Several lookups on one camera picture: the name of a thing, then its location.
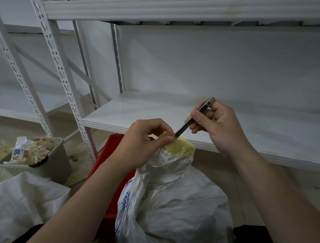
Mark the person's left forearm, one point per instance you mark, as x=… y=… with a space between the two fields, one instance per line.
x=82 y=200

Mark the yellow tape wrap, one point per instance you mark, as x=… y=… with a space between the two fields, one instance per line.
x=181 y=147

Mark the person's left hand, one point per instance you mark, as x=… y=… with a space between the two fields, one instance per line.
x=136 y=147

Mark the grey plastic bin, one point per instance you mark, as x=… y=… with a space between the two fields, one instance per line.
x=56 y=165

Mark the red plastic crate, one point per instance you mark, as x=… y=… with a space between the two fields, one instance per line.
x=110 y=152

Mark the plain white woven sack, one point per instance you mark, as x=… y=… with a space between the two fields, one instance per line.
x=27 y=200

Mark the person's right thumb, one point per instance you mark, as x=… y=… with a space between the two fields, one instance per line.
x=203 y=117

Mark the white woven sack blue print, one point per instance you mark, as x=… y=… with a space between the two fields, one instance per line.
x=180 y=200

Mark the person's right hand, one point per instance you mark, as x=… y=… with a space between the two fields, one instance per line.
x=225 y=130

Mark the pile of plastic wrappers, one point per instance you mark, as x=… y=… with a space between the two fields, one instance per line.
x=30 y=151

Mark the small brown floor debris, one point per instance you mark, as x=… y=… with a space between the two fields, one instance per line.
x=74 y=158

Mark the person's left thumb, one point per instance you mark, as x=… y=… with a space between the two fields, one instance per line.
x=162 y=142

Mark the person's right forearm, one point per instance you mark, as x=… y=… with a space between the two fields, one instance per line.
x=272 y=197

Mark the large white metal shelf rack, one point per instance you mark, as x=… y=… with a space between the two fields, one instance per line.
x=175 y=110

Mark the small white metal shelf rack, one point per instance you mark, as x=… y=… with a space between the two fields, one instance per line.
x=15 y=100

